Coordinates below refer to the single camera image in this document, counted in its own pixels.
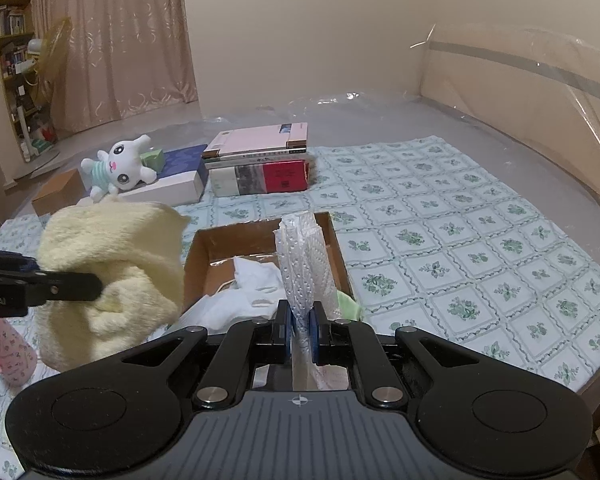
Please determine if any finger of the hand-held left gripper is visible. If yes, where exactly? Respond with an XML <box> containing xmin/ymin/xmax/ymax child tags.
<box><xmin>25</xmin><ymin>271</ymin><xmax>105</xmax><ymax>307</ymax></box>

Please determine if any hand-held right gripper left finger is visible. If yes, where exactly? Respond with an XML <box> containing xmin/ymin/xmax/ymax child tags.
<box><xmin>109</xmin><ymin>300</ymin><xmax>297</xmax><ymax>408</ymax></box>

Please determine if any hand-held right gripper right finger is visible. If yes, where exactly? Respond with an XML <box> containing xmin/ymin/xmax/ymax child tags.
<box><xmin>309</xmin><ymin>301</ymin><xmax>486</xmax><ymax>408</ymax></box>

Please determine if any yellow fluffy towel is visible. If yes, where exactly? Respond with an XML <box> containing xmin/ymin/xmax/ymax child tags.
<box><xmin>34</xmin><ymin>199</ymin><xmax>194</xmax><ymax>374</ymax></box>

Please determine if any light green cloth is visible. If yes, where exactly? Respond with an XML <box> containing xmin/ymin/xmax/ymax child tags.
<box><xmin>336</xmin><ymin>290</ymin><xmax>365</xmax><ymax>324</ymax></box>

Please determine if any pink printed bottle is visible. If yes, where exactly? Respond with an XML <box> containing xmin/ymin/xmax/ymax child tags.
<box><xmin>0</xmin><ymin>317</ymin><xmax>39</xmax><ymax>387</ymax></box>

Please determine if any closed brown cardboard box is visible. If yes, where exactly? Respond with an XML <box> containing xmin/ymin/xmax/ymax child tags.
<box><xmin>31</xmin><ymin>168</ymin><xmax>86</xmax><ymax>217</ymax></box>

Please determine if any white plush bunny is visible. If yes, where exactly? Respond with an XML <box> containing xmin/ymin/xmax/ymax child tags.
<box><xmin>81</xmin><ymin>135</ymin><xmax>159</xmax><ymax>204</ymax></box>

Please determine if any long white box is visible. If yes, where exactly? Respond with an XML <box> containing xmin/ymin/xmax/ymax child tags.
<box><xmin>77</xmin><ymin>170</ymin><xmax>206</xmax><ymax>207</ymax></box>

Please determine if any green tissue pack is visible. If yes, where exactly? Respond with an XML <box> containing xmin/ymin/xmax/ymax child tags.
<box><xmin>141</xmin><ymin>148</ymin><xmax>167</xmax><ymax>171</ymax></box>

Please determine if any red and grey book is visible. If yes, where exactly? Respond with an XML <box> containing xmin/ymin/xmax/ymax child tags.
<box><xmin>207</xmin><ymin>159</ymin><xmax>310</xmax><ymax>198</ymax></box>

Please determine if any green floral blanket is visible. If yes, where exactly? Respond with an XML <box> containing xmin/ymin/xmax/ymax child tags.
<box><xmin>0</xmin><ymin>135</ymin><xmax>600</xmax><ymax>480</ymax></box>

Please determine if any dark blue book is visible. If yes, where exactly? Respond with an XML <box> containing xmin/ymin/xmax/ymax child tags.
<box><xmin>160</xmin><ymin>144</ymin><xmax>210</xmax><ymax>180</ymax></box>

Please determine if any thin pale book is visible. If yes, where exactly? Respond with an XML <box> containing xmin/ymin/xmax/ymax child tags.
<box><xmin>203</xmin><ymin>148</ymin><xmax>309</xmax><ymax>166</ymax></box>

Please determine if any pink book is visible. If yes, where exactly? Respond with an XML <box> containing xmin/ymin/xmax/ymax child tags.
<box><xmin>202</xmin><ymin>122</ymin><xmax>310</xmax><ymax>159</ymax></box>

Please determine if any plastic covered standing fan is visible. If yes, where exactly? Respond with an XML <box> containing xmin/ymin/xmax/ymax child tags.
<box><xmin>22</xmin><ymin>16</ymin><xmax>74</xmax><ymax>162</ymax></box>

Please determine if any wooden bookshelf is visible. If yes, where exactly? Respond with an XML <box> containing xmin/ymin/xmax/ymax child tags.
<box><xmin>0</xmin><ymin>0</ymin><xmax>56</xmax><ymax>162</ymax></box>

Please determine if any beige curtain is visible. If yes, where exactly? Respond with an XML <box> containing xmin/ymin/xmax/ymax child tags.
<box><xmin>30</xmin><ymin>0</ymin><xmax>200</xmax><ymax>134</ymax></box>

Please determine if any plastic wrapped bed headboard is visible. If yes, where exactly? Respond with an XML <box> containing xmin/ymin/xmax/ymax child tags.
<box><xmin>416</xmin><ymin>22</ymin><xmax>600</xmax><ymax>213</ymax></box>

